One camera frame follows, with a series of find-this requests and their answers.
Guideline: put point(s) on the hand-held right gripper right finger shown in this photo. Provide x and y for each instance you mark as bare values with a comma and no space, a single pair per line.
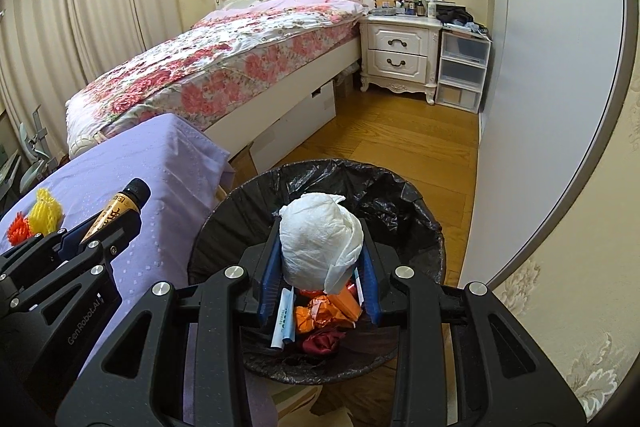
371,287

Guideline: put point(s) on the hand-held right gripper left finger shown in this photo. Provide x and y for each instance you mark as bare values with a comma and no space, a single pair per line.
265,287

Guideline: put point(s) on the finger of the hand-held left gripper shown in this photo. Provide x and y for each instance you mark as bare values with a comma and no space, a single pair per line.
117,237
80,237

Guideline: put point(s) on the small brown glass bottle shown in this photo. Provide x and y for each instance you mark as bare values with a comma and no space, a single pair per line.
120,204

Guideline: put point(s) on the white tube with green print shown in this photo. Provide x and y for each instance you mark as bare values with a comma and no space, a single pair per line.
282,322

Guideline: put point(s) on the orange plastic bag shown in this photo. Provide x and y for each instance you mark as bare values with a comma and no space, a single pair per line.
320,314

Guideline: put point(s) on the white paper wad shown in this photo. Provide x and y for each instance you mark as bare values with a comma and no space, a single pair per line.
315,242

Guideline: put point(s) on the black bag lined trash bin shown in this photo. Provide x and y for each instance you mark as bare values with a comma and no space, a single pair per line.
395,202

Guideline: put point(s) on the yellow foam fruit net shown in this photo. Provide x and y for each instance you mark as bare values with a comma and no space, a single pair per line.
45,212

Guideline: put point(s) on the red foam fruit net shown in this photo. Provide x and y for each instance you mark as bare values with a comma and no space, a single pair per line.
17,229

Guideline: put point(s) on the dark red crumpled wrapper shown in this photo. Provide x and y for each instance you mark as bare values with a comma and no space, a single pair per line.
322,343

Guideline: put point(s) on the purple dotted cloth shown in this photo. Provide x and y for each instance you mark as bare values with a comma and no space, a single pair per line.
165,157

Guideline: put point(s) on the cardboard box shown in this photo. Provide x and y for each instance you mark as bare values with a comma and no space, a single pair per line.
242,167

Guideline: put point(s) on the white under-bed storage box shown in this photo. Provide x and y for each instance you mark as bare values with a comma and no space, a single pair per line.
300,122

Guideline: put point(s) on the floral quilt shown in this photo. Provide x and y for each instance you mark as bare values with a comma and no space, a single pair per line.
225,57

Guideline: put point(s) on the beige curtains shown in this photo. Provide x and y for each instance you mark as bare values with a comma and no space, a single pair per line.
75,7

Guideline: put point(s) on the clear plastic drawer unit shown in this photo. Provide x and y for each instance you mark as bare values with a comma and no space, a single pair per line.
460,72

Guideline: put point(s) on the white nightstand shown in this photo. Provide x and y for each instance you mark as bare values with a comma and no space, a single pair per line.
397,52

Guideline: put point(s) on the white wardrobe door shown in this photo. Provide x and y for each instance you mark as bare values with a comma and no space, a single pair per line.
550,82

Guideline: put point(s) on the black bag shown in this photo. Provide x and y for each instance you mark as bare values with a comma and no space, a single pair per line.
452,14

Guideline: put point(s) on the white pump bottle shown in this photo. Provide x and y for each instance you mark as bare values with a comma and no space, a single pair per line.
432,7

